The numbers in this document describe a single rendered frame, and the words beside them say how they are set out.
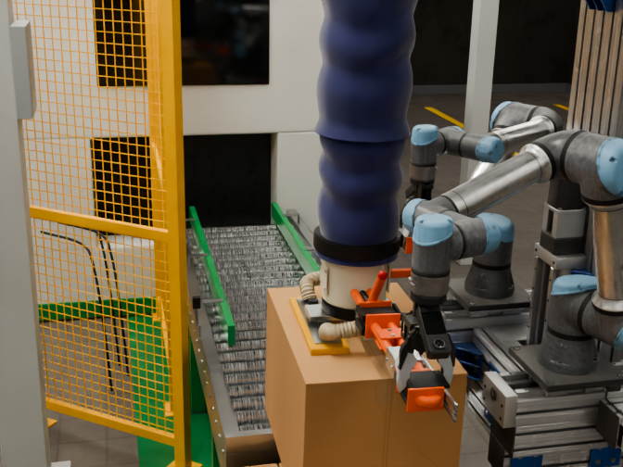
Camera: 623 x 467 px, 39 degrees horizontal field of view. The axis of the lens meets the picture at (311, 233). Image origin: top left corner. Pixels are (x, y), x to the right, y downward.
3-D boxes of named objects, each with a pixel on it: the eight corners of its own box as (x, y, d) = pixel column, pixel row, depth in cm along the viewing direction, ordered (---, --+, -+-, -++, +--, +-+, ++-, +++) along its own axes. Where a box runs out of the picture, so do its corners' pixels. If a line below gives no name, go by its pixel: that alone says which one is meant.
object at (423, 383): (395, 392, 182) (397, 370, 181) (429, 389, 184) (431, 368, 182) (407, 412, 175) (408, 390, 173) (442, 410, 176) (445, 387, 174)
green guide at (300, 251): (271, 217, 500) (271, 201, 497) (289, 216, 502) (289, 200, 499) (343, 336, 352) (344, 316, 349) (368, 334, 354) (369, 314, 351)
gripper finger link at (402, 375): (394, 382, 183) (413, 343, 181) (402, 396, 177) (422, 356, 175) (381, 377, 182) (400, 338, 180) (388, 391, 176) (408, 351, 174)
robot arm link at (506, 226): (497, 269, 262) (501, 225, 258) (460, 258, 271) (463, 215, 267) (519, 259, 270) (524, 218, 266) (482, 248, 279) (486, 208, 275)
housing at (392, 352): (383, 365, 195) (385, 346, 193) (413, 363, 196) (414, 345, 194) (391, 380, 188) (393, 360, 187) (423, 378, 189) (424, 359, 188)
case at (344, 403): (264, 408, 274) (266, 287, 262) (389, 398, 282) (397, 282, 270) (300, 529, 219) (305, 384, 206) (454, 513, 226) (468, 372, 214)
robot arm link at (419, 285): (455, 277, 170) (413, 279, 169) (452, 299, 172) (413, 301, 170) (442, 264, 177) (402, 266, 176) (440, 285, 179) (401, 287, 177)
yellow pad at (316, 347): (288, 303, 252) (289, 286, 250) (324, 301, 253) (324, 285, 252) (311, 356, 220) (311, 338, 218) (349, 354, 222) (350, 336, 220)
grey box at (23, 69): (21, 108, 309) (14, 19, 299) (38, 107, 310) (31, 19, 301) (17, 119, 290) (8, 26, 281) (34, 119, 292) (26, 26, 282)
